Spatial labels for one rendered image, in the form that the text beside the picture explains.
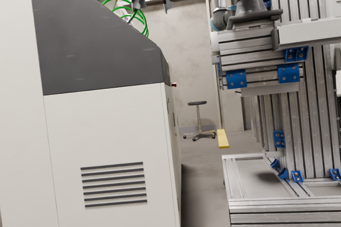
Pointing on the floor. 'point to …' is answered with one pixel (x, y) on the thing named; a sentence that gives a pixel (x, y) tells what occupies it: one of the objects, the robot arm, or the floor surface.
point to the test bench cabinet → (112, 157)
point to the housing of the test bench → (22, 114)
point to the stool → (199, 120)
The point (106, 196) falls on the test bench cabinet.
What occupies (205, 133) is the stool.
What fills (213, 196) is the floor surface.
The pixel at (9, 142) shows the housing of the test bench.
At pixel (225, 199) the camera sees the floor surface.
